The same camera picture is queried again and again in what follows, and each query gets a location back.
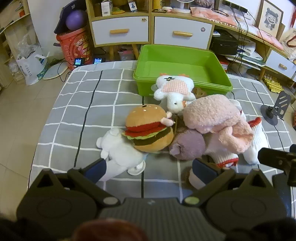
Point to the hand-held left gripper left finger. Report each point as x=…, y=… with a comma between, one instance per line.
x=94, y=170

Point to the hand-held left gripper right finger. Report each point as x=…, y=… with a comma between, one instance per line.
x=203, y=169

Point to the purple plush toy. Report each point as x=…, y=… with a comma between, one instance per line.
x=189, y=143

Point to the white plush toy blue ears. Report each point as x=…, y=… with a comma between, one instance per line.
x=122, y=153

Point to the pink fluffy plush toy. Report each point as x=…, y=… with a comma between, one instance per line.
x=208, y=111

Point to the hamburger plush toy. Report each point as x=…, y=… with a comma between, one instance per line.
x=148, y=139

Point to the white duck plush checked cloth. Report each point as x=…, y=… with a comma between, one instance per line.
x=173, y=99

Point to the green plastic bin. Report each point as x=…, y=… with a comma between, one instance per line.
x=175, y=60

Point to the grey checked desktop cloth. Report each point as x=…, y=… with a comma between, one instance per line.
x=69, y=111

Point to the black phone stand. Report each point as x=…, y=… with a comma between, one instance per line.
x=281, y=102

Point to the yellow egg tray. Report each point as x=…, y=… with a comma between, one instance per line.
x=272, y=83

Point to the white round scale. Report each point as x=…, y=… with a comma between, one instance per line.
x=55, y=72

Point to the white paper bag pile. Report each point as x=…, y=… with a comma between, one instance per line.
x=247, y=54

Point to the black device blue screen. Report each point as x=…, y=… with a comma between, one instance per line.
x=97, y=61
x=78, y=62

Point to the white plastic bag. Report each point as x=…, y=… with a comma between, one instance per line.
x=30, y=69

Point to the red snack bucket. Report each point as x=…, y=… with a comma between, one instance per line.
x=74, y=48

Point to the black printer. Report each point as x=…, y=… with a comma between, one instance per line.
x=224, y=42

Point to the framed cartoon picture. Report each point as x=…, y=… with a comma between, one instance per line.
x=270, y=18

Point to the purple ball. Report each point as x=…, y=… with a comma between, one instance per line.
x=75, y=20

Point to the pink cloth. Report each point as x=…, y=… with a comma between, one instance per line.
x=212, y=16

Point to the wooden drawer cabinet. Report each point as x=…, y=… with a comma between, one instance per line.
x=151, y=23

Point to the black power strip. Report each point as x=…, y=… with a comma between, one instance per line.
x=235, y=5

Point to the light wooden shelf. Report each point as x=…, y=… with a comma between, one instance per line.
x=11, y=34

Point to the white desk fan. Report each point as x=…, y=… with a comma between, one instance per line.
x=181, y=9

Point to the yellow and green toy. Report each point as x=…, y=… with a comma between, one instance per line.
x=118, y=11

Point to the white and blue carton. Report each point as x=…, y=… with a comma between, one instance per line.
x=106, y=8

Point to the small blue and white box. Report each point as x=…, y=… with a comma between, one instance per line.
x=132, y=5

